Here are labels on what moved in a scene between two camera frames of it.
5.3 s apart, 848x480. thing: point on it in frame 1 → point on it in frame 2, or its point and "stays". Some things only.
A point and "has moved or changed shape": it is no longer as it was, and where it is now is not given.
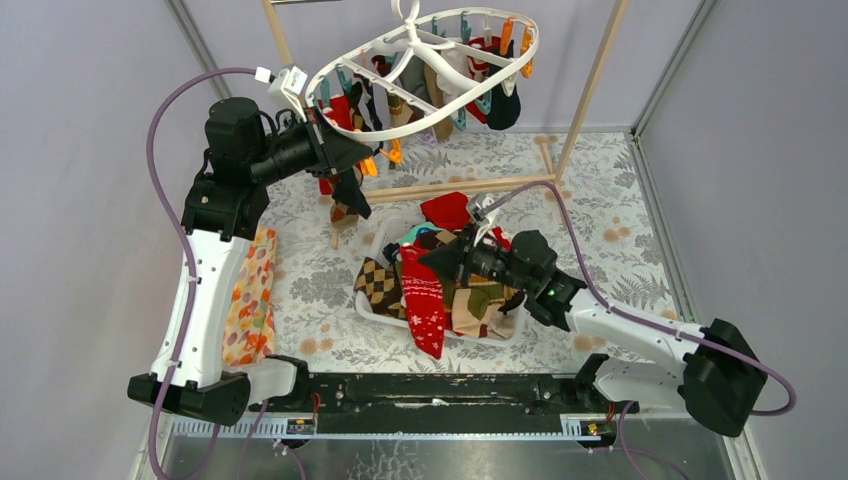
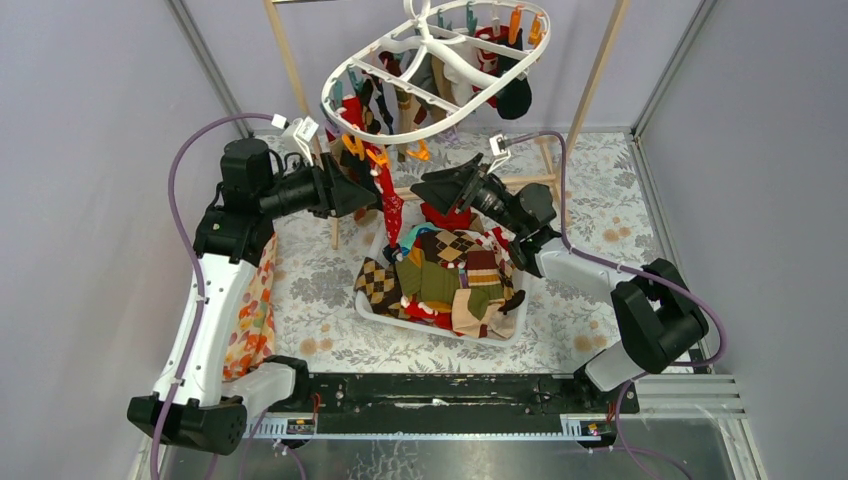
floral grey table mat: [587, 189] stays
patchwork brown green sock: [483, 310] stays
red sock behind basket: [448, 211] stays
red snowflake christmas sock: [423, 297] → [393, 200]
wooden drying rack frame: [397, 193] stays
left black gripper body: [319, 150] → [327, 187]
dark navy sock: [505, 109] has moved or changed shape
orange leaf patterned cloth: [249, 332] stays
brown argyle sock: [383, 285] stays
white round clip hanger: [406, 14] has moved or changed shape
